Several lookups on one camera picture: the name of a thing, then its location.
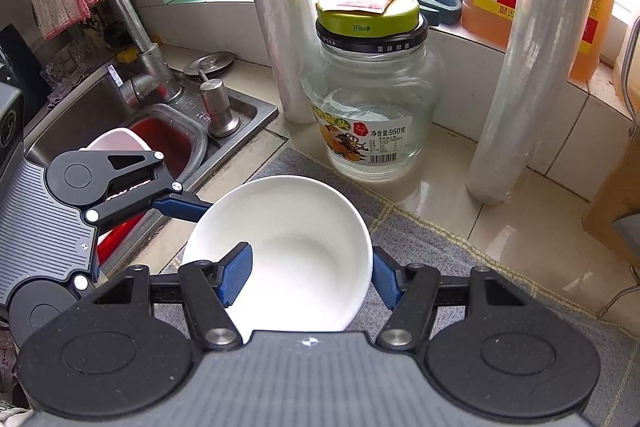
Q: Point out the steel drain lid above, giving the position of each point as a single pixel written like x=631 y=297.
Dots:
x=210 y=63

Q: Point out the white bowl pink floral print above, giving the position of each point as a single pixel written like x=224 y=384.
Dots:
x=290 y=232

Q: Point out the red basin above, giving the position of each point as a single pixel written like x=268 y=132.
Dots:
x=170 y=142

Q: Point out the plastic wrapped pipe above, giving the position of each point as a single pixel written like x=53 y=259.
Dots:
x=280 y=32
x=530 y=82

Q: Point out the steel faucet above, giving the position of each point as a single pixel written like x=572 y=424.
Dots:
x=130 y=17

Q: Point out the steel sink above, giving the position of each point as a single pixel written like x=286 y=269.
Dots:
x=240 y=112

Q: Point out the glass jar yellow-green lid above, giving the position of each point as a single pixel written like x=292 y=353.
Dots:
x=380 y=107

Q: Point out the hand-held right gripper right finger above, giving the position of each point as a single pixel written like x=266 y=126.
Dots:
x=385 y=279

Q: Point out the clear glass cup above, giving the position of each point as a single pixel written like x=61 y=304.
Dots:
x=75 y=62

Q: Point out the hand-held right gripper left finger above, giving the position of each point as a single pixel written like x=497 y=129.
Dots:
x=235 y=274

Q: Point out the grey woven mat yellow lines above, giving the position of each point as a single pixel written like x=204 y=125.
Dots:
x=450 y=247

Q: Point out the white and pink bowl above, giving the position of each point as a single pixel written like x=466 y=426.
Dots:
x=117 y=139

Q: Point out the steel soap dispenser pump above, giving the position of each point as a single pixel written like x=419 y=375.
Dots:
x=220 y=107

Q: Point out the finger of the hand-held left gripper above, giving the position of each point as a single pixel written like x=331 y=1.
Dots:
x=180 y=206
x=82 y=283

